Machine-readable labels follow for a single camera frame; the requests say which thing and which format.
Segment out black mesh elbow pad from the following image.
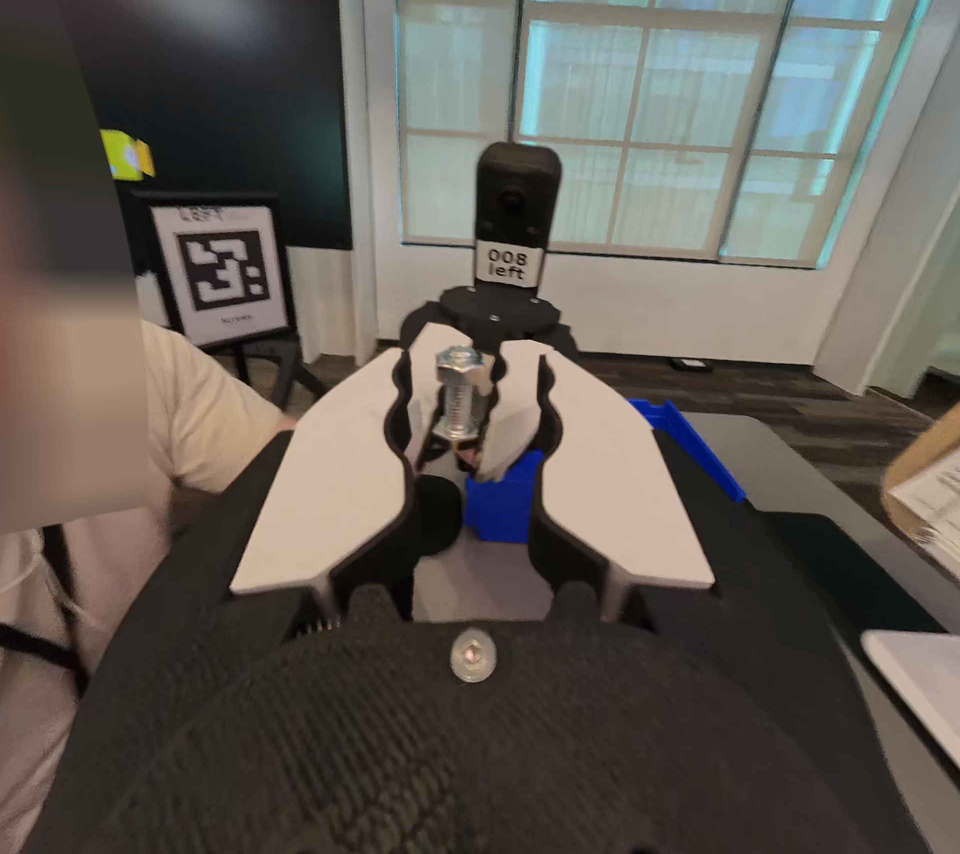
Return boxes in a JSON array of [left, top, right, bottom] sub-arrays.
[[411, 475, 460, 559]]

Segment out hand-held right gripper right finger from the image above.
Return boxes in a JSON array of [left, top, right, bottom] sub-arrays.
[[528, 352, 717, 590]]

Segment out black shoulder strap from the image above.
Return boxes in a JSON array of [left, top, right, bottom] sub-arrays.
[[0, 524, 91, 698]]

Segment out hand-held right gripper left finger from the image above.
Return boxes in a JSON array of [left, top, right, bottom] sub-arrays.
[[228, 346, 420, 596]]

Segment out silver hex bolt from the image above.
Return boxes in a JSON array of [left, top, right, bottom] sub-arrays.
[[433, 374, 487, 446]]

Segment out black framed marker sign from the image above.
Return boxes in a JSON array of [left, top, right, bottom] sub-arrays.
[[131, 190, 295, 353]]

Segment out glass window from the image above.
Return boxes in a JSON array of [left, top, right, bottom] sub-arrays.
[[393, 0, 931, 270]]

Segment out black easel stand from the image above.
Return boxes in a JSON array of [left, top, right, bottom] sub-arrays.
[[213, 337, 327, 413]]

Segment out printed instruction sheet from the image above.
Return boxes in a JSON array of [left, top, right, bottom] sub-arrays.
[[888, 453, 960, 555]]

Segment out white document stand with instructions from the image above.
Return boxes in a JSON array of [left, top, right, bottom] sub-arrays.
[[861, 403, 960, 769]]

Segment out large dark wall screen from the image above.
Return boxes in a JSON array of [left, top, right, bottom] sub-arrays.
[[45, 0, 354, 251]]

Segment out blue plastic bin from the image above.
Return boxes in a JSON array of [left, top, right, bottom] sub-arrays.
[[463, 398, 747, 544]]

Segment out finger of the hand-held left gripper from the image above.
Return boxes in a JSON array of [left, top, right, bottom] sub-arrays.
[[407, 320, 477, 474], [474, 339, 549, 482]]

